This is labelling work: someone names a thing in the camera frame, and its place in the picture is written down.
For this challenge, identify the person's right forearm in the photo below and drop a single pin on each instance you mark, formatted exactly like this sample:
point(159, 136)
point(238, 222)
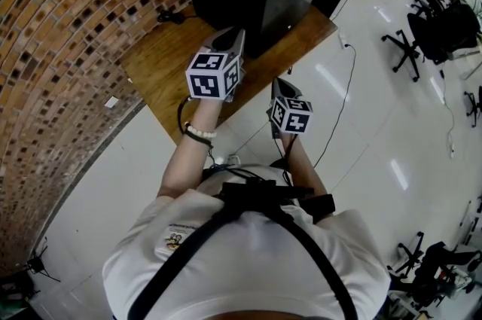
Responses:
point(301, 168)

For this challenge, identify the white wall socket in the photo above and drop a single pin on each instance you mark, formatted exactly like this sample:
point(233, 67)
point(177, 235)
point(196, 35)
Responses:
point(111, 102)

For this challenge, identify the white power strip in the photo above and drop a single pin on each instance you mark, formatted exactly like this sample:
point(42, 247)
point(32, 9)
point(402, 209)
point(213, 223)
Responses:
point(343, 40)

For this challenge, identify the black office chair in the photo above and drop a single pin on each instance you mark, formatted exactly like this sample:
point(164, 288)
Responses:
point(437, 266)
point(425, 40)

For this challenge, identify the wooden table with metal legs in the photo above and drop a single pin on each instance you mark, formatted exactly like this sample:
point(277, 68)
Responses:
point(162, 58)

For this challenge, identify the white shoe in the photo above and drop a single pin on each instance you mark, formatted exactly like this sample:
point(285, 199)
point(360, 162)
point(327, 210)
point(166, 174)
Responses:
point(232, 159)

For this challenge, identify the person's left forearm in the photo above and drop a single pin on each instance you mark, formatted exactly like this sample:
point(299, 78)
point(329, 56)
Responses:
point(180, 171)

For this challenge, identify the black wrist band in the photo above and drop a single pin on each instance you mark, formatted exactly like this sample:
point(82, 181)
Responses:
point(197, 139)

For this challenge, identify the white t-shirt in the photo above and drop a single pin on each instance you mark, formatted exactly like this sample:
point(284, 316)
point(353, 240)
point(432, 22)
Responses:
point(244, 266)

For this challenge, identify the black chest harness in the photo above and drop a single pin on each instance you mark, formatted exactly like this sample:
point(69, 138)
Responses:
point(256, 194)

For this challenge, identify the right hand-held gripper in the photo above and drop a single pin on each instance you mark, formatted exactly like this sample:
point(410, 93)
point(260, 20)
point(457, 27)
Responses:
point(297, 120)

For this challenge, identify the black tripod stand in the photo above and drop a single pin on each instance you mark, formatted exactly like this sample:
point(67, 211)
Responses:
point(37, 266)

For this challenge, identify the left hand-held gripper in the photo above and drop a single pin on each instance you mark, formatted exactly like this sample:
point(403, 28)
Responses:
point(205, 85)

